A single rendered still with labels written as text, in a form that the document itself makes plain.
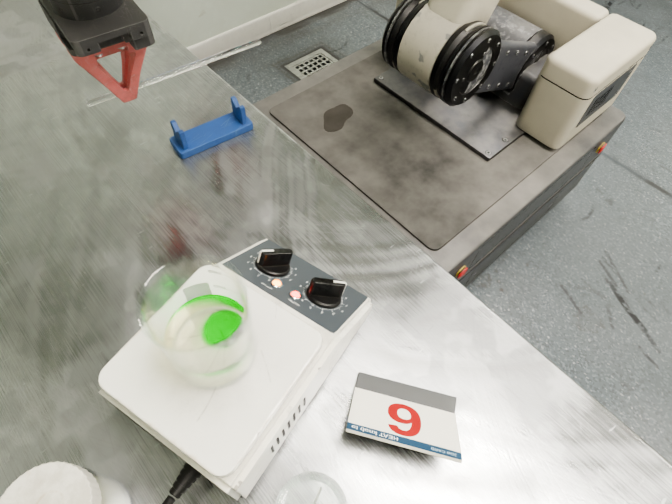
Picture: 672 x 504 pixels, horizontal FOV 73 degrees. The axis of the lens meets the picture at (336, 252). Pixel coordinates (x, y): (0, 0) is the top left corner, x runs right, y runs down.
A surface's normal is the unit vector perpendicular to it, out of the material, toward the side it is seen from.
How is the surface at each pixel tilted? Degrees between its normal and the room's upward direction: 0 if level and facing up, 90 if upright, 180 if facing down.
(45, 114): 0
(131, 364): 0
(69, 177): 0
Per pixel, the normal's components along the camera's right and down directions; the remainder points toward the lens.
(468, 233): 0.05, -0.55
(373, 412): 0.19, -0.94
